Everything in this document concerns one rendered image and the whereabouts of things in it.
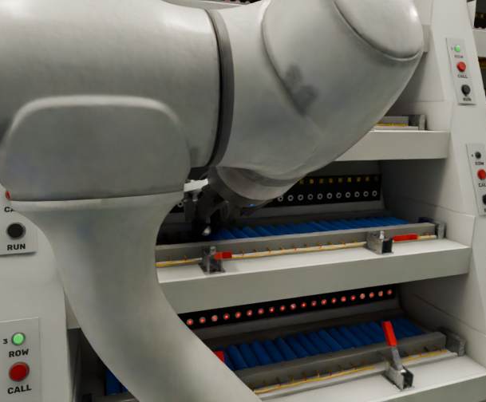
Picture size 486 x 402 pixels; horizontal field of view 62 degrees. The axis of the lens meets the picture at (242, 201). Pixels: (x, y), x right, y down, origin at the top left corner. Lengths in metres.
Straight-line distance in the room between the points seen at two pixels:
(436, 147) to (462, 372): 0.36
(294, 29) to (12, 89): 0.14
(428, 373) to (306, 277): 0.26
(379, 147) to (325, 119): 0.44
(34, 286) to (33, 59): 0.34
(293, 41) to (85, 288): 0.18
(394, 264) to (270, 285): 0.20
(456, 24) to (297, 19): 0.67
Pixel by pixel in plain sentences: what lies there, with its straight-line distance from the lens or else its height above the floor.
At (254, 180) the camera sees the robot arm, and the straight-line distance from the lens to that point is 0.35.
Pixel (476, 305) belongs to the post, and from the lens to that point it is 0.78.
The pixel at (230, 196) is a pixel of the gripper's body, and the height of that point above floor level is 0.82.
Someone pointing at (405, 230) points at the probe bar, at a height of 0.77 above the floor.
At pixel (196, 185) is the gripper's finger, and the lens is 0.45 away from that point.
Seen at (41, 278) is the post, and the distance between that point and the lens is 0.52.
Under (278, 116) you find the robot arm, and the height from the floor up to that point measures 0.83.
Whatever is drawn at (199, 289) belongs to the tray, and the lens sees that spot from 0.53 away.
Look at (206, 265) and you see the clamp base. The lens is 0.54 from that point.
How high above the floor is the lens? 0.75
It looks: 8 degrees up
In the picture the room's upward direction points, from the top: 6 degrees counter-clockwise
